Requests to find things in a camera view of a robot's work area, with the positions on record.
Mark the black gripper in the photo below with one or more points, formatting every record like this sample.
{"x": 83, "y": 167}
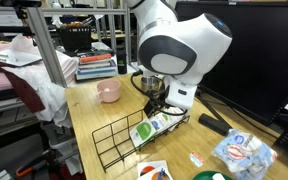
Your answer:
{"x": 153, "y": 108}

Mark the white book green circle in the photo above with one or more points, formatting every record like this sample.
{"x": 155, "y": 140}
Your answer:
{"x": 143, "y": 131}

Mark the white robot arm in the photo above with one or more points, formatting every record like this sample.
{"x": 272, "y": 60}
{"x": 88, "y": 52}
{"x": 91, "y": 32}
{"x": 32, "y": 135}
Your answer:
{"x": 184, "y": 33}

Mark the white book blue circle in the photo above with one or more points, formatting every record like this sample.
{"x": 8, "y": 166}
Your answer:
{"x": 157, "y": 124}

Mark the white book small green print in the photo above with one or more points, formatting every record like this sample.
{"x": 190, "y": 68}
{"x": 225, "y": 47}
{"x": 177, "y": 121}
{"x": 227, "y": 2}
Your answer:
{"x": 174, "y": 116}

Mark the white book orange circle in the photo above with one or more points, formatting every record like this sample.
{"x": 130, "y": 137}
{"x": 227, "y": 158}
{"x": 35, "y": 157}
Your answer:
{"x": 147, "y": 168}

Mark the white book orange black print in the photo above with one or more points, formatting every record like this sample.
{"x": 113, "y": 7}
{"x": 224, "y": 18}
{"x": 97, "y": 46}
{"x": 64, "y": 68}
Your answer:
{"x": 160, "y": 176}

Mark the pink mug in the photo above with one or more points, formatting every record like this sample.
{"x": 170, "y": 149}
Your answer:
{"x": 109, "y": 90}

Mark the black monitor stand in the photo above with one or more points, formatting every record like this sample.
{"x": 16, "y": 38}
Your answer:
{"x": 208, "y": 104}

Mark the black bottle green logo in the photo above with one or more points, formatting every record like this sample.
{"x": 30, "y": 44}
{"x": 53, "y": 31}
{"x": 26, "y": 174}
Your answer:
{"x": 121, "y": 61}

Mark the black bar-shaped remote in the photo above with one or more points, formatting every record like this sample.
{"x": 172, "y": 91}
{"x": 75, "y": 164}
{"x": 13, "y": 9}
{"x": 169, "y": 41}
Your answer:
{"x": 214, "y": 124}

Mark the red white sticker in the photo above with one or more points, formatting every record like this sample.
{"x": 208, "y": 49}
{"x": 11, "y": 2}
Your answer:
{"x": 196, "y": 158}

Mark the green plate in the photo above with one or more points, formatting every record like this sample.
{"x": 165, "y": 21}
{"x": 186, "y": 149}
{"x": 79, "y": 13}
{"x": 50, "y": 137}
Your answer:
{"x": 204, "y": 176}

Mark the small white cube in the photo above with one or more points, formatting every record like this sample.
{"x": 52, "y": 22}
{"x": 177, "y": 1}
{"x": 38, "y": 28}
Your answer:
{"x": 218, "y": 177}

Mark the pale pink folded cloth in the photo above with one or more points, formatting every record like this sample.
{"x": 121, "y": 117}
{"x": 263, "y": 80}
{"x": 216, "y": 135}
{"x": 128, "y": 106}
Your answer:
{"x": 67, "y": 65}

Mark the white plastic crate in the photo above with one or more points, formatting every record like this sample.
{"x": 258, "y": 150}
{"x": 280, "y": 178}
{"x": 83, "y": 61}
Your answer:
{"x": 62, "y": 140}

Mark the plastic bag of blue packets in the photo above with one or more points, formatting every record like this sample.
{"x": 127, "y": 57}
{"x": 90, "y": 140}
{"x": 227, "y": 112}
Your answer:
{"x": 244, "y": 155}

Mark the black basket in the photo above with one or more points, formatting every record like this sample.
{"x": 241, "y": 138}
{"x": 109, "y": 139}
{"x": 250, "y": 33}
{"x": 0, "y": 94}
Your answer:
{"x": 75, "y": 38}

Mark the white cloth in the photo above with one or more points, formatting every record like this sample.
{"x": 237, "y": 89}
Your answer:
{"x": 47, "y": 86}

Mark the black computer monitor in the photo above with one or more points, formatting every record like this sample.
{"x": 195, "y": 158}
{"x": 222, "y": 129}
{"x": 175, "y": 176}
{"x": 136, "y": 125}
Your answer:
{"x": 260, "y": 56}

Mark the maroon cloth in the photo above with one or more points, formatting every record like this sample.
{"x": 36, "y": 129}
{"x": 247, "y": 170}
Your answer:
{"x": 24, "y": 90}

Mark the white crumpled plastic bag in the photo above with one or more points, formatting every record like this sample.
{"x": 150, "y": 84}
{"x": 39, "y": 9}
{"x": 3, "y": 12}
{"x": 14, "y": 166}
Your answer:
{"x": 24, "y": 43}

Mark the white flat tray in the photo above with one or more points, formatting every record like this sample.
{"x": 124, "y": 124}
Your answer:
{"x": 17, "y": 58}

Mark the slanted aluminium frame post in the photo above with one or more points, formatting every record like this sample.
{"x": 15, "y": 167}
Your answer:
{"x": 45, "y": 43}

